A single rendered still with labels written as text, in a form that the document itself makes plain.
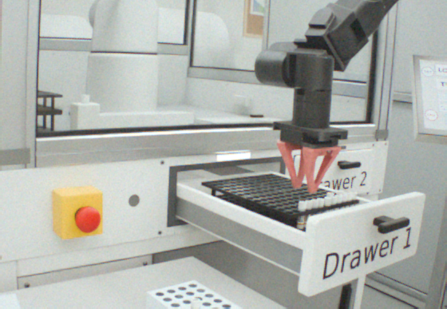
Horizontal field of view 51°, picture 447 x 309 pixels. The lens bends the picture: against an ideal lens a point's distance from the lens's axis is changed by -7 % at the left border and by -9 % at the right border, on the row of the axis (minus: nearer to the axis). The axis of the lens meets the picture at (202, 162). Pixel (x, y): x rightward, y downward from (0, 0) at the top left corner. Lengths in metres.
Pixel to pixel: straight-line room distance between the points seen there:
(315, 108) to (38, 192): 0.43
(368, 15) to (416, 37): 1.90
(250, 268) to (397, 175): 1.73
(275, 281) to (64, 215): 0.59
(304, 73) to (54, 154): 0.39
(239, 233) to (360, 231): 0.19
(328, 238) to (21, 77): 0.49
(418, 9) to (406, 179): 0.87
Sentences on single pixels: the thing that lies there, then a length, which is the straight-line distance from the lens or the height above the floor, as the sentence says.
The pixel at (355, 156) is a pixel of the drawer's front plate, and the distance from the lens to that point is 1.24.
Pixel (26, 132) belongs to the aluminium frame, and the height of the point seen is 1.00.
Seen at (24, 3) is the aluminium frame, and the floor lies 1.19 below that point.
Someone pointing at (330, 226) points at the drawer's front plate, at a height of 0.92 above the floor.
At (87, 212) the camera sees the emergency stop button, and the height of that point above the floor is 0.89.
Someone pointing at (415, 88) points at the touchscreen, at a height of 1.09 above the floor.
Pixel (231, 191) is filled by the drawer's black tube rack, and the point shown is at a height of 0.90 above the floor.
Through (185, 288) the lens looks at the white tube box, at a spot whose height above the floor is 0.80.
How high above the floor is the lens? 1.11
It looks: 11 degrees down
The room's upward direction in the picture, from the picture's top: 3 degrees clockwise
